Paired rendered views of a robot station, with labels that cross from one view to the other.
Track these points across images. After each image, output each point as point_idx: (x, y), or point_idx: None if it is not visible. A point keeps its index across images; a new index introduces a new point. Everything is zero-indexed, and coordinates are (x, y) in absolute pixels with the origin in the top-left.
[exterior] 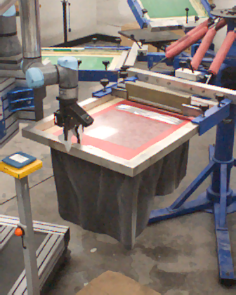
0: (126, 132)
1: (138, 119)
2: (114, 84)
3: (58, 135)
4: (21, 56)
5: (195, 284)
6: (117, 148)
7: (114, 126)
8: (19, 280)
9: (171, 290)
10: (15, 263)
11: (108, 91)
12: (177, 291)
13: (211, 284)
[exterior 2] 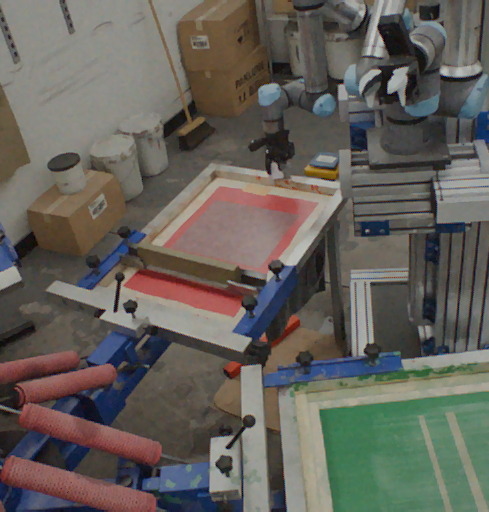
0: (229, 223)
1: (217, 250)
2: (266, 302)
3: (290, 163)
4: (369, 136)
5: (180, 440)
6: (233, 198)
7: (246, 230)
8: (369, 321)
9: (211, 424)
10: (392, 346)
11: (271, 280)
12: (203, 424)
13: (160, 444)
